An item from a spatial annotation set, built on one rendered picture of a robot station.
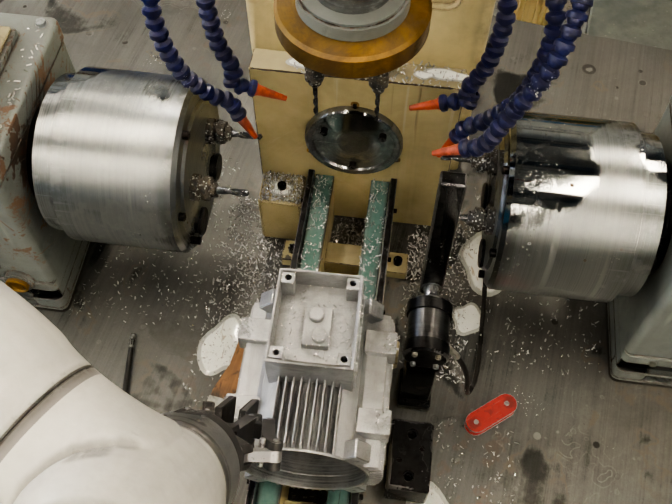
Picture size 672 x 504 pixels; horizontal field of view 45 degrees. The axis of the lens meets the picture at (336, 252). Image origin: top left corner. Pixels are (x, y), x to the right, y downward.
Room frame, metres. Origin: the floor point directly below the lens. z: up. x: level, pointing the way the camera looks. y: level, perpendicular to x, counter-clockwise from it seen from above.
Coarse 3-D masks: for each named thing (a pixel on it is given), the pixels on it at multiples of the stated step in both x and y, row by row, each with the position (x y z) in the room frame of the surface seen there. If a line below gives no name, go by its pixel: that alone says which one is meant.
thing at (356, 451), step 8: (264, 296) 0.47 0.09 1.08; (272, 296) 0.47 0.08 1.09; (264, 304) 0.46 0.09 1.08; (272, 304) 0.46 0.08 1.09; (368, 304) 0.46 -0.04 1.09; (376, 304) 0.46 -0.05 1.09; (368, 312) 0.44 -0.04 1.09; (376, 312) 0.45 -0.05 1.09; (368, 320) 0.44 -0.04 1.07; (376, 320) 0.44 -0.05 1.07; (256, 440) 0.29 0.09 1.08; (352, 440) 0.29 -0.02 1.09; (360, 440) 0.29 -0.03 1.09; (344, 448) 0.28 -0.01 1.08; (352, 448) 0.28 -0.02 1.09; (360, 448) 0.28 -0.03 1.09; (368, 448) 0.28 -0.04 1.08; (344, 456) 0.27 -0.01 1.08; (352, 456) 0.27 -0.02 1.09; (360, 456) 0.27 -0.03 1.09; (368, 456) 0.27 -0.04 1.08; (360, 464) 0.27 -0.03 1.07; (256, 480) 0.28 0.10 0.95; (264, 480) 0.28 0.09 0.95; (352, 488) 0.27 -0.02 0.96; (360, 488) 0.27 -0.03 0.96
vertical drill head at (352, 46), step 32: (288, 0) 0.72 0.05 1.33; (320, 0) 0.69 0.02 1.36; (352, 0) 0.67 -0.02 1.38; (384, 0) 0.68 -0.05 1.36; (416, 0) 0.72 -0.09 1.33; (288, 32) 0.67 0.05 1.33; (320, 32) 0.66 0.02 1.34; (352, 32) 0.65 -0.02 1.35; (384, 32) 0.66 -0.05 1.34; (416, 32) 0.67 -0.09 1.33; (320, 64) 0.63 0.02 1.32; (352, 64) 0.62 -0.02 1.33; (384, 64) 0.63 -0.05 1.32
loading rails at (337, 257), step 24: (312, 192) 0.75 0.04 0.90; (384, 192) 0.74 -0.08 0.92; (312, 216) 0.70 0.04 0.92; (384, 216) 0.70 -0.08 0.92; (288, 240) 0.72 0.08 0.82; (312, 240) 0.65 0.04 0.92; (384, 240) 0.65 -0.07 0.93; (288, 264) 0.68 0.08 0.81; (312, 264) 0.61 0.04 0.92; (336, 264) 0.66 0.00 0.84; (360, 264) 0.61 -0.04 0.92; (384, 264) 0.61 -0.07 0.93; (384, 288) 0.59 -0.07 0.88; (384, 312) 0.53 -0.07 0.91
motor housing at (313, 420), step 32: (384, 320) 0.45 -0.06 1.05; (256, 352) 0.40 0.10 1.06; (256, 384) 0.36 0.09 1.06; (288, 384) 0.35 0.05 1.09; (320, 384) 0.35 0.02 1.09; (384, 384) 0.36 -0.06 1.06; (288, 416) 0.31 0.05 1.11; (320, 416) 0.31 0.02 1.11; (352, 416) 0.32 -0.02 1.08; (288, 448) 0.28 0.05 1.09; (320, 448) 0.28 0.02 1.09; (384, 448) 0.30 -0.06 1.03; (288, 480) 0.28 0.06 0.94; (320, 480) 0.28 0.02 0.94; (352, 480) 0.27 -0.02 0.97
